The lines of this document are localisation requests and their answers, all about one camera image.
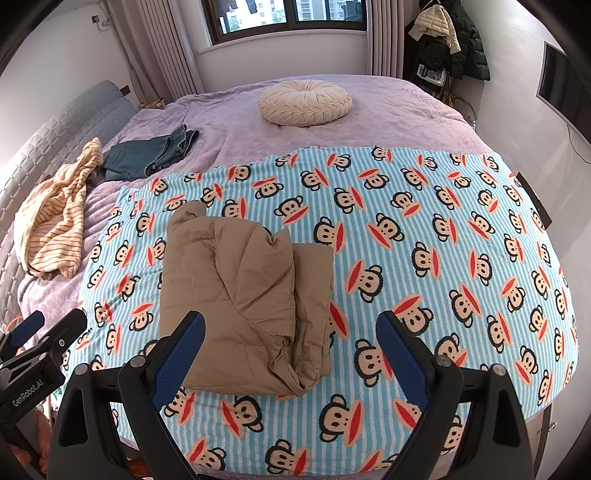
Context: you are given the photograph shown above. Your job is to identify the cluttered corner shelf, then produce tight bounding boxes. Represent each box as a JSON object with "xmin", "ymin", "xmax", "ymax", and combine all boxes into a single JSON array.
[{"xmin": 416, "ymin": 62, "xmax": 448, "ymax": 86}]

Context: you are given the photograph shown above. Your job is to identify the cream striped garment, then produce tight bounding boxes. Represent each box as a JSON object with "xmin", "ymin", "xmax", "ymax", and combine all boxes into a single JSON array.
[{"xmin": 14, "ymin": 137, "xmax": 105, "ymax": 279}]

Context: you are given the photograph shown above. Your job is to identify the cream hanging jacket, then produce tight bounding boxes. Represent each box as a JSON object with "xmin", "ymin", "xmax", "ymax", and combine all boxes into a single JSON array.
[{"xmin": 411, "ymin": 4, "xmax": 462, "ymax": 54}]

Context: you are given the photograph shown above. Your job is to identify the tan puffer jacket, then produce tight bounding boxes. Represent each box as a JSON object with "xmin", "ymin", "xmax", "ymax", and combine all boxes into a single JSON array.
[{"xmin": 158, "ymin": 200, "xmax": 335, "ymax": 398}]

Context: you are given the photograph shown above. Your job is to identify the dark green hanging coat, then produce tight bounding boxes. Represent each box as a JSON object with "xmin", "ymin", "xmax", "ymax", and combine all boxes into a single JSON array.
[{"xmin": 445, "ymin": 0, "xmax": 491, "ymax": 83}]

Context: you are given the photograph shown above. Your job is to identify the grey padded headboard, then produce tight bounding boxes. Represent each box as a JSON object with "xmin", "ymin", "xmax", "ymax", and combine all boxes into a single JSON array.
[{"xmin": 0, "ymin": 80, "xmax": 137, "ymax": 296}]

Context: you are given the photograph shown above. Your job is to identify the purple bed cover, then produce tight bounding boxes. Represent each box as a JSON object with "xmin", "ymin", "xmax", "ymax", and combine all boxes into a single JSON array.
[{"xmin": 0, "ymin": 76, "xmax": 483, "ymax": 333}]

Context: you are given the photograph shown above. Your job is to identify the wall television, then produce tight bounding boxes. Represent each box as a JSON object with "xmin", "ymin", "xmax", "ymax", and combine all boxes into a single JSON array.
[{"xmin": 536, "ymin": 41, "xmax": 575, "ymax": 125}]

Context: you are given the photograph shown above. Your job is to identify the black flat strip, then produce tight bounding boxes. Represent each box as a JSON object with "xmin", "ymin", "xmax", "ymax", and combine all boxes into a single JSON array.
[{"xmin": 516, "ymin": 172, "xmax": 552, "ymax": 229}]

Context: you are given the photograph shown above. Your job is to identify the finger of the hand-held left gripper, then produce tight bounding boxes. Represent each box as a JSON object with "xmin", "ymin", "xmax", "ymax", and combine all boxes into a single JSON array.
[
  {"xmin": 39, "ymin": 308, "xmax": 88, "ymax": 360},
  {"xmin": 9, "ymin": 310, "xmax": 46, "ymax": 348}
]

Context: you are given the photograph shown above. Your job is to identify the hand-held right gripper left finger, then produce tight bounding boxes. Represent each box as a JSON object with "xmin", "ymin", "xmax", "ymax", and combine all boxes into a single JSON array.
[{"xmin": 52, "ymin": 311, "xmax": 206, "ymax": 480}]

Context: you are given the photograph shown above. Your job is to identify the blue jeans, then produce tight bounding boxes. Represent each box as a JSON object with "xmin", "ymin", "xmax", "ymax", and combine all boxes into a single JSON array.
[{"xmin": 99, "ymin": 126, "xmax": 200, "ymax": 182}]

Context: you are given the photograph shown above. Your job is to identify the grey pleated curtain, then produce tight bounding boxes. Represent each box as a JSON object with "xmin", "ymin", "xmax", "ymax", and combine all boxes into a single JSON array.
[
  {"xmin": 104, "ymin": 0, "xmax": 206, "ymax": 104},
  {"xmin": 365, "ymin": 0, "xmax": 409, "ymax": 79}
]

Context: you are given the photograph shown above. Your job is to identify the dark framed window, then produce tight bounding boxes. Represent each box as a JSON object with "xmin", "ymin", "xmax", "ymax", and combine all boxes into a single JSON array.
[{"xmin": 205, "ymin": 0, "xmax": 370, "ymax": 47}]

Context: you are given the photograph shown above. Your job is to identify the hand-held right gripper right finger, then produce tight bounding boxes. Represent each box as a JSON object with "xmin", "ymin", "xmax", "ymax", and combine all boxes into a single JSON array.
[{"xmin": 375, "ymin": 310, "xmax": 536, "ymax": 480}]

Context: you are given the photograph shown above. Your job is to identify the round cream pillow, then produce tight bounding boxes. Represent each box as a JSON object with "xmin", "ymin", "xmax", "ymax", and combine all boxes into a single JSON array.
[{"xmin": 259, "ymin": 80, "xmax": 352, "ymax": 127}]

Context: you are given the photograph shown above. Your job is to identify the monkey print striped blanket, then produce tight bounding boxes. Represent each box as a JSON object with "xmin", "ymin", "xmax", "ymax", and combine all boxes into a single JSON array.
[{"xmin": 74, "ymin": 145, "xmax": 580, "ymax": 478}]

